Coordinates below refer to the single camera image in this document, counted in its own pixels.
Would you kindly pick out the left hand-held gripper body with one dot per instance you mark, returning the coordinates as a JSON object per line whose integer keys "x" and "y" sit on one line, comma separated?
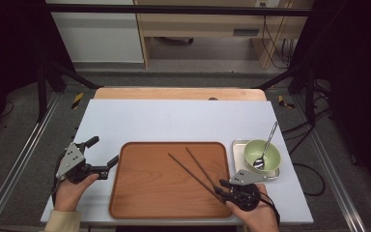
{"x": 71, "y": 161}

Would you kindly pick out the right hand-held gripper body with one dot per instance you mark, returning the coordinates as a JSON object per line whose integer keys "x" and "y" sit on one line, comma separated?
{"x": 248, "y": 196}

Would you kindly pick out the white square metal tray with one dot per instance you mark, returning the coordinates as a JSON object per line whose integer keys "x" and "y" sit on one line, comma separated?
{"x": 237, "y": 161}

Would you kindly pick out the metal spoon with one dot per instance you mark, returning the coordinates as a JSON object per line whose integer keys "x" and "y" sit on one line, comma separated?
{"x": 259, "y": 163}

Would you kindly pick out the brown wooden serving tray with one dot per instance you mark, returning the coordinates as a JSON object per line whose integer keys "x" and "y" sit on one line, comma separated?
{"x": 148, "y": 183}

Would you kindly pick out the green bowl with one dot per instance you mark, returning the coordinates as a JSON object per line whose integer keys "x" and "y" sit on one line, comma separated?
{"x": 272, "y": 156}

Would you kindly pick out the person's right hand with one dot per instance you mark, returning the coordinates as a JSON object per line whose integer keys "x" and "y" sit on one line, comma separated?
{"x": 261, "y": 219}

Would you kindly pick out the person's left hand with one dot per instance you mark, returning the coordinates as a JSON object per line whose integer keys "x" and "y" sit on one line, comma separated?
{"x": 69, "y": 196}

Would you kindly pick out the yellow black tape marker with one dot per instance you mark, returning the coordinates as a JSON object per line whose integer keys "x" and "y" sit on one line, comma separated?
{"x": 283, "y": 101}
{"x": 77, "y": 100}

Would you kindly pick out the black metal stand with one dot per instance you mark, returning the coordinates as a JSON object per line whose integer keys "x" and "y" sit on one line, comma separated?
{"x": 42, "y": 90}
{"x": 309, "y": 93}

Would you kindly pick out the white table board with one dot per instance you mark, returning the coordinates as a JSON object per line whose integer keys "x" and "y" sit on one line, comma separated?
{"x": 174, "y": 119}

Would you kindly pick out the wooden table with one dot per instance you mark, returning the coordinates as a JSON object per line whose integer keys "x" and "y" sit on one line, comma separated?
{"x": 161, "y": 93}

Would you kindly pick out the dark round table grommet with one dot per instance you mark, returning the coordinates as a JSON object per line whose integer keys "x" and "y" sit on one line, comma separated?
{"x": 213, "y": 98}

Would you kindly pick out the white cabinet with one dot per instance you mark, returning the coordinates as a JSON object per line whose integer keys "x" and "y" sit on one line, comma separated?
{"x": 99, "y": 35}

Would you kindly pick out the black curtain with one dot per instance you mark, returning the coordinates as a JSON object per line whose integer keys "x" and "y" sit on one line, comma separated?
{"x": 357, "y": 80}
{"x": 9, "y": 48}

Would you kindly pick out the black horizontal bar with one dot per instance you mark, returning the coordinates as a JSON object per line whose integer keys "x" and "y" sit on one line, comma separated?
{"x": 174, "y": 9}

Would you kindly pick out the light wooden desk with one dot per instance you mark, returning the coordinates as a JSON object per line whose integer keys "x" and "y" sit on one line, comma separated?
{"x": 203, "y": 22}

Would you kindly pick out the aluminium floor rail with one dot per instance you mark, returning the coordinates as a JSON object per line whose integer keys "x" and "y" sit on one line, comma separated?
{"x": 19, "y": 158}
{"x": 331, "y": 167}

